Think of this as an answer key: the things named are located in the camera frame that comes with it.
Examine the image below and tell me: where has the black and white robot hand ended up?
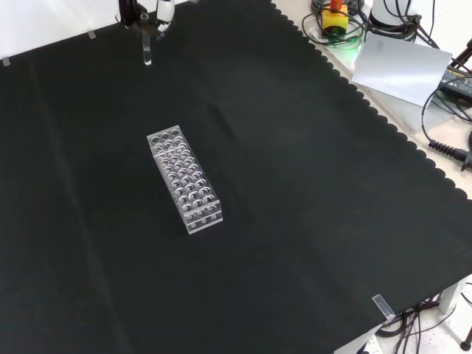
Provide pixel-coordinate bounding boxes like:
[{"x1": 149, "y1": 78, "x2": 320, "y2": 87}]
[{"x1": 117, "y1": 0, "x2": 176, "y2": 38}]

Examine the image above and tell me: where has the clear glass test tube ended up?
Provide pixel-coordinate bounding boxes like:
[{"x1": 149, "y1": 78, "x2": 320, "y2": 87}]
[{"x1": 139, "y1": 13, "x2": 153, "y2": 67}]

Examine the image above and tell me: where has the clear acrylic test tube rack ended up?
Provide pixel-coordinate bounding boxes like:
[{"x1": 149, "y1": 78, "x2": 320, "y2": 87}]
[{"x1": 146, "y1": 125, "x2": 225, "y2": 236}]

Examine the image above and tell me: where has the yellow stop button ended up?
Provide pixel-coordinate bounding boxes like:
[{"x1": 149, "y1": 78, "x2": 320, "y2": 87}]
[{"x1": 321, "y1": 0, "x2": 349, "y2": 37}]

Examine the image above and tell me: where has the black bench cloth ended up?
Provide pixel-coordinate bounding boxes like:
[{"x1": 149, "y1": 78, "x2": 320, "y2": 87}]
[{"x1": 0, "y1": 0, "x2": 472, "y2": 354}]

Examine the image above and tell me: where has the pale board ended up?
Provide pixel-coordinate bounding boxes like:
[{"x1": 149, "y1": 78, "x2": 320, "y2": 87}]
[{"x1": 350, "y1": 34, "x2": 454, "y2": 108}]

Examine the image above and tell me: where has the black power adapter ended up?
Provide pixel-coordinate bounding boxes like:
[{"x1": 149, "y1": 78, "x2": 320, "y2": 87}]
[{"x1": 437, "y1": 66, "x2": 472, "y2": 100}]

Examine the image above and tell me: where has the white table leg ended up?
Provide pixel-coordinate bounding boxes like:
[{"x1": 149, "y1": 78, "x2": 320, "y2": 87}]
[{"x1": 438, "y1": 280, "x2": 460, "y2": 315}]

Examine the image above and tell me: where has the black ribbed plug cable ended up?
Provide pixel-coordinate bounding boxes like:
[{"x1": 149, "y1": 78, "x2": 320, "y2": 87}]
[{"x1": 420, "y1": 85, "x2": 472, "y2": 171}]

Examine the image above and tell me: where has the black cable bundle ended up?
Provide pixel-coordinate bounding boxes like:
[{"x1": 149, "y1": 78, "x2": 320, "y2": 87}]
[{"x1": 363, "y1": 298, "x2": 472, "y2": 354}]

